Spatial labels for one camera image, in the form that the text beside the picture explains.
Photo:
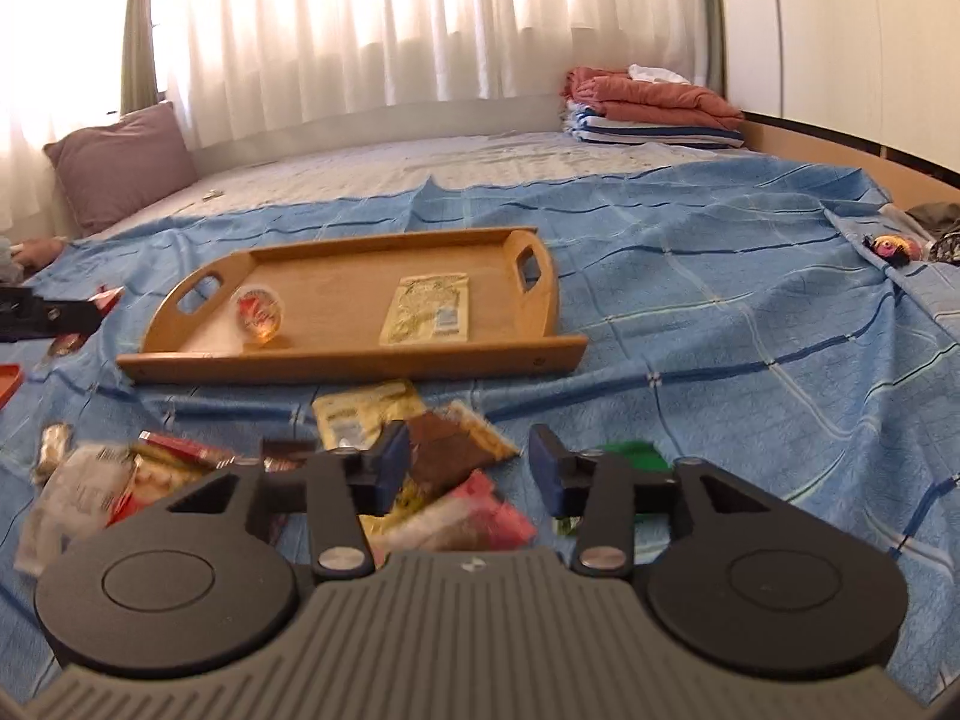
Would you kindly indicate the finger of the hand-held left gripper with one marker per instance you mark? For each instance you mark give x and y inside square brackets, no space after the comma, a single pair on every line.
[71,316]

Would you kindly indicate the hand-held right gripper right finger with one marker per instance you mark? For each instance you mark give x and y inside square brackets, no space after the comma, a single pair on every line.
[547,465]

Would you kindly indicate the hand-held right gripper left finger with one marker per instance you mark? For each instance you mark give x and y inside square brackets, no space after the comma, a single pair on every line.
[391,465]

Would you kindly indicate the small red snack packet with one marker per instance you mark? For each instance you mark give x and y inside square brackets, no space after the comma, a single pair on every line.
[106,300]

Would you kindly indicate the yellow packet with white label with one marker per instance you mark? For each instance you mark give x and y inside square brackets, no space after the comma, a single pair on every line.
[360,409]

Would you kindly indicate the brown snack packet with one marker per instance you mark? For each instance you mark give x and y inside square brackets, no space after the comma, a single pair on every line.
[457,450]

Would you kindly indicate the pink white snack packet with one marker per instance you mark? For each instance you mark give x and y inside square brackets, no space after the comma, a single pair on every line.
[465,517]

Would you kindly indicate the green snack packet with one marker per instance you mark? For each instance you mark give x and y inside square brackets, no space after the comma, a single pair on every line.
[637,454]

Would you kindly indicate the olive yellow packet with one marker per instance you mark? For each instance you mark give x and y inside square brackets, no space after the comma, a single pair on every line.
[426,307]

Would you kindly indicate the red nut packet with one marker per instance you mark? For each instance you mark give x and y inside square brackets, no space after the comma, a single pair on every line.
[172,465]

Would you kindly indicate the jelly cup with red lid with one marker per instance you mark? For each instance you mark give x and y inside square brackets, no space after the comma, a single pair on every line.
[259,313]

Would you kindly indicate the small dark wrapped candy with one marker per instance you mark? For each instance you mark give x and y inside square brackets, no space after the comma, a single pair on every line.
[67,345]

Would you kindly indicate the pale pink soft object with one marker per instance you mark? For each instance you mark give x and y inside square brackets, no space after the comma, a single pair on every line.
[39,253]

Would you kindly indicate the orange plastic tray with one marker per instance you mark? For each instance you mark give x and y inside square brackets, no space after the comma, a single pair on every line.
[7,386]

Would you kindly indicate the dark brown small packet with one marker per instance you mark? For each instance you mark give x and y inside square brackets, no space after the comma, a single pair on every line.
[286,454]

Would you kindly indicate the gold wrapped candy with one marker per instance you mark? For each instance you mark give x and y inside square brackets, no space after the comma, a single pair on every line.
[54,450]

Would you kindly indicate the purple pillow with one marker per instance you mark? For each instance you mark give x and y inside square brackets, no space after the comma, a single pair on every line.
[124,165]

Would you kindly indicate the blue checked bed sheet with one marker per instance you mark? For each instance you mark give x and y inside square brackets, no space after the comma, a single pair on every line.
[712,300]

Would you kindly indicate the pale mattress cover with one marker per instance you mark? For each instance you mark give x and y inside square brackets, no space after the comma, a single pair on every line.
[375,165]

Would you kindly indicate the folded blue striped towel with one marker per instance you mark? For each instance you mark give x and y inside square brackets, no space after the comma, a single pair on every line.
[645,131]

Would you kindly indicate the folded pink blanket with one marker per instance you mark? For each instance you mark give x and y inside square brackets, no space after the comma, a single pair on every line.
[660,101]

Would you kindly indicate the white folded cloth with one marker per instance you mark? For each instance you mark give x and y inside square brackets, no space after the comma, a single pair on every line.
[656,73]

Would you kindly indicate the colourful small toy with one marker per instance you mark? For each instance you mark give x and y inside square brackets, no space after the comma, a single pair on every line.
[892,249]

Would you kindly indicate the white sheer curtain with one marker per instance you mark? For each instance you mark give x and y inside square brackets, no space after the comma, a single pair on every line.
[420,22]

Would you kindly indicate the dark patterned clothing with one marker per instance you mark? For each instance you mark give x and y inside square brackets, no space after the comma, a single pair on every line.
[937,229]

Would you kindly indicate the grey green curtain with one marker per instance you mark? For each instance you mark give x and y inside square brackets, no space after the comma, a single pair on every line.
[711,15]

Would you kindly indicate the white wardrobe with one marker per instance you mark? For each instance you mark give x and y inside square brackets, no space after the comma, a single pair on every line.
[847,22]

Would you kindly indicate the wooden bed frame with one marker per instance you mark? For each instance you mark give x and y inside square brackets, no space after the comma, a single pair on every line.
[817,146]

